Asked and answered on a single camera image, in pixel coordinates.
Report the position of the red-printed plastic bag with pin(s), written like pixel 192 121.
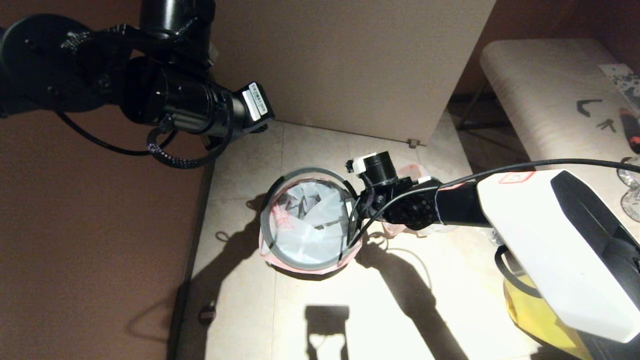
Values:
pixel 410 172

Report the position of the small round grey floor disc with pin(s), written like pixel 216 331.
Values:
pixel 207 314

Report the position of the white door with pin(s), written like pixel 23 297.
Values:
pixel 350 60

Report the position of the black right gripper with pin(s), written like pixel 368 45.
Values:
pixel 405 202

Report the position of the small metal door stop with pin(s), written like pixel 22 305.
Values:
pixel 413 143

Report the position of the white trash bag red trim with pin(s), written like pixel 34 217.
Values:
pixel 310 225

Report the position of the light wood-grain table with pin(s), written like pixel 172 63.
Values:
pixel 540 100

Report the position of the white patterned paper sheet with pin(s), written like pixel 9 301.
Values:
pixel 625 79

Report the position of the black cylindrical wrist camera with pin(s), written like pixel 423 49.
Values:
pixel 377 167
pixel 175 22

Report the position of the clear shiny glass item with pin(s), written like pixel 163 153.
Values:
pixel 633 206
pixel 631 175

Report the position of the black cylindrical left wrist camera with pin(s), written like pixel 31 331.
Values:
pixel 175 22

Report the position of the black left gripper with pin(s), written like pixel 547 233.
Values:
pixel 190 100

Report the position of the small black hex key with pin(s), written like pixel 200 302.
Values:
pixel 608 125

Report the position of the yellow plastic bag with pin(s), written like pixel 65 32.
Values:
pixel 535 315

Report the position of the black cylindrical right wrist camera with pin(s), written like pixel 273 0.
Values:
pixel 377 167

